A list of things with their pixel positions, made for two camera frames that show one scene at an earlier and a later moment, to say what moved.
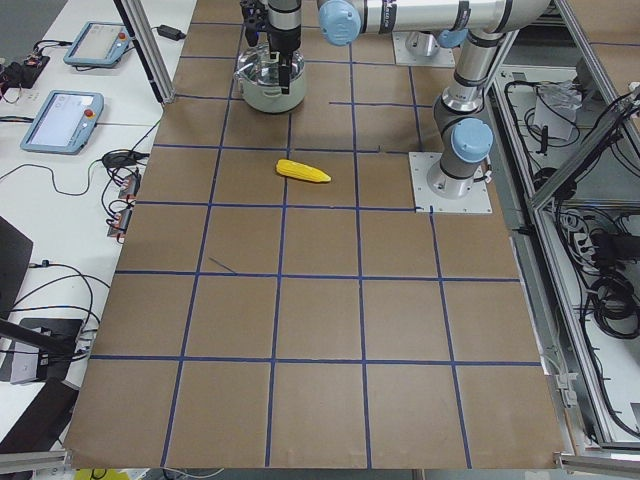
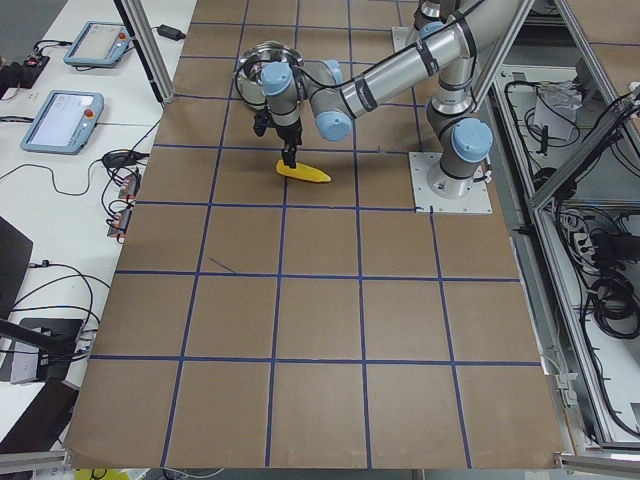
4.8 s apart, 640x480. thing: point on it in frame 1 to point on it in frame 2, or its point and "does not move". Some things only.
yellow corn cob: [298, 170] does not move
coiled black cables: [614, 300] does not move
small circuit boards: [129, 186] does not move
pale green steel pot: [268, 98] to [247, 78]
